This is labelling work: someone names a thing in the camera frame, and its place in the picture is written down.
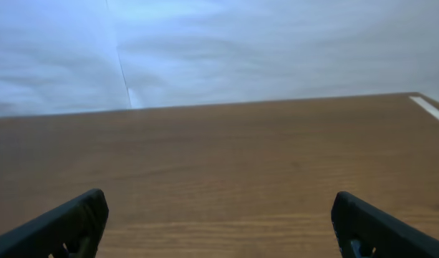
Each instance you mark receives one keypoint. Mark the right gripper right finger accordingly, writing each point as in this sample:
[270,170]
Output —
[376,229]

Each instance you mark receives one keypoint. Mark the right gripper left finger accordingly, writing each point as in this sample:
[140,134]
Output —
[61,229]

